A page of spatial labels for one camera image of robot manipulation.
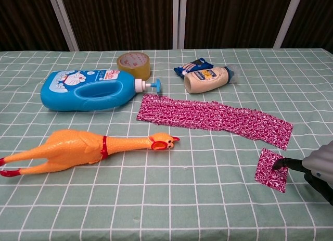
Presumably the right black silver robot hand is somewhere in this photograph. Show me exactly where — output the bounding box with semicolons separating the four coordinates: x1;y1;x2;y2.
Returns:
272;144;333;208

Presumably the small magenta patterned cloth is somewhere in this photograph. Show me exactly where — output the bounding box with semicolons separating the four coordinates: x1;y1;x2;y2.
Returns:
254;147;290;194

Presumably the pink knitted cloth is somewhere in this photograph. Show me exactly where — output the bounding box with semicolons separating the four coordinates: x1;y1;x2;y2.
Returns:
136;93;294;151

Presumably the beige mayonnaise squeeze bottle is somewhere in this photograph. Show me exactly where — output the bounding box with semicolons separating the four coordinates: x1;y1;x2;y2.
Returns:
183;64;239;95

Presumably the green checked tablecloth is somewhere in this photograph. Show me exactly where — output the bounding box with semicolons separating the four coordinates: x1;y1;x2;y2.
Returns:
0;47;333;241

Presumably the dark ribbed partition panel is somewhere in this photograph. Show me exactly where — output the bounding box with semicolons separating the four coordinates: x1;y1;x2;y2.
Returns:
60;0;174;51
184;0;294;50
281;0;333;53
0;0;71;52

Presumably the blue snack packet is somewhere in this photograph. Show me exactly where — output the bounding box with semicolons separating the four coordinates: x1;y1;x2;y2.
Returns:
173;57;208;78

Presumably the brown packing tape roll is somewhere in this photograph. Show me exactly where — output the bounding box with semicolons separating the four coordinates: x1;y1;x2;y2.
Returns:
116;52;151;80

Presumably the orange rubber chicken toy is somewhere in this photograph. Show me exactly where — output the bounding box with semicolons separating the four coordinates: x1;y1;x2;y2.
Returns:
0;129;181;178

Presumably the blue detergent pump bottle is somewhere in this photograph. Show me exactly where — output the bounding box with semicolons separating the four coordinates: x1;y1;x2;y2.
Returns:
40;69;162;112

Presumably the white partition frame post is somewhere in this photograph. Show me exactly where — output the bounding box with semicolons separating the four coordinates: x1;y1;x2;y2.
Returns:
46;0;80;52
172;0;186;50
272;0;305;49

